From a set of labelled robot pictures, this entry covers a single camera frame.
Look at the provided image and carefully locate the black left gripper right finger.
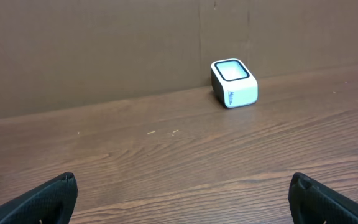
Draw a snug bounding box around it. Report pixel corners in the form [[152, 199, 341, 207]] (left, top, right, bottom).
[[288, 172, 358, 224]]

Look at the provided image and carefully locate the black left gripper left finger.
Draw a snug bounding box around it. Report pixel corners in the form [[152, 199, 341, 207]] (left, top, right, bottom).
[[0, 172, 78, 224]]

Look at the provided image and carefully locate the white barcode scanner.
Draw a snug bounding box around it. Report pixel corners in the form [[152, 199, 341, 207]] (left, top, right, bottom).
[[211, 58, 259, 108]]

